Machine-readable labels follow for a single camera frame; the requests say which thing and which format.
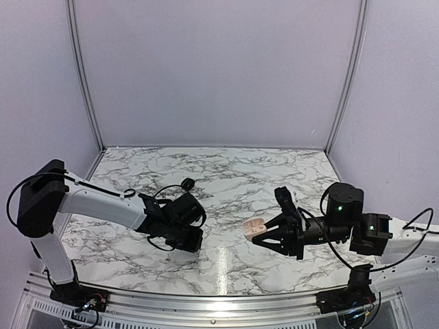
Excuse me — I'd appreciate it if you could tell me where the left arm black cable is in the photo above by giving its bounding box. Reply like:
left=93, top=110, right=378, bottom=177
left=6, top=171, right=206, bottom=253

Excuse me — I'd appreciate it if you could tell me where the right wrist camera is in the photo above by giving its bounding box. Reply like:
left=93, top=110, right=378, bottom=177
left=274, top=186, right=297, bottom=217

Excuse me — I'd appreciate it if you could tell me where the aluminium front rail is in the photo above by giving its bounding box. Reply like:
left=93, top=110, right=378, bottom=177
left=13, top=273, right=412, bottom=329

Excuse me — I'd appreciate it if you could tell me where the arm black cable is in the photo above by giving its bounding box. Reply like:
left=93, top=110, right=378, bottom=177
left=6, top=171, right=206, bottom=253
left=301, top=190, right=435, bottom=273

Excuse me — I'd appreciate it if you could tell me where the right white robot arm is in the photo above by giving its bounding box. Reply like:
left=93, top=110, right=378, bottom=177
left=243, top=182, right=438, bottom=307

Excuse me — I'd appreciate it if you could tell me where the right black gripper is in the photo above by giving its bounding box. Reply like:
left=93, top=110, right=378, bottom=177
left=252, top=213, right=353, bottom=261

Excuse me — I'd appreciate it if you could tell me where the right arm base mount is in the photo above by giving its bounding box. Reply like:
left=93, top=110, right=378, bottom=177
left=316, top=265, right=377, bottom=328

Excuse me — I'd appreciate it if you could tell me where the white earbud charging case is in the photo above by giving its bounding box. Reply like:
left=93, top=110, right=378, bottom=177
left=242, top=218, right=267, bottom=241

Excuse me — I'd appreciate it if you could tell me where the black earbud charging case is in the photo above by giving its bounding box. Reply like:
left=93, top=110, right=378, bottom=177
left=181, top=178, right=195, bottom=191

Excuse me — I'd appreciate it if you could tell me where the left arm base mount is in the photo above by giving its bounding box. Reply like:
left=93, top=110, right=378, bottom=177
left=45, top=267, right=109, bottom=328

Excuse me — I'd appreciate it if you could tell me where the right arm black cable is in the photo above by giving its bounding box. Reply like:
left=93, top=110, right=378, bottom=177
left=301, top=190, right=435, bottom=273

